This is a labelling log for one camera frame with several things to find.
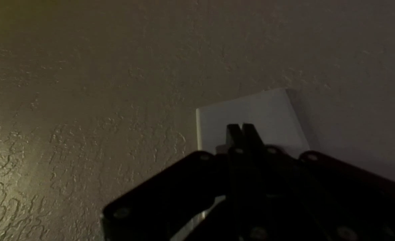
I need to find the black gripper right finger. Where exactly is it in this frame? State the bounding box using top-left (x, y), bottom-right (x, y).
top-left (241, 122), bottom-right (395, 241)

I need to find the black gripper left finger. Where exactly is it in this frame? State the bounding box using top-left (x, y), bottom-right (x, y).
top-left (100, 124), bottom-right (247, 241)

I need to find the white light switch plate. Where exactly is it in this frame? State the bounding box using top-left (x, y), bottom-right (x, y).
top-left (194, 86), bottom-right (312, 158)

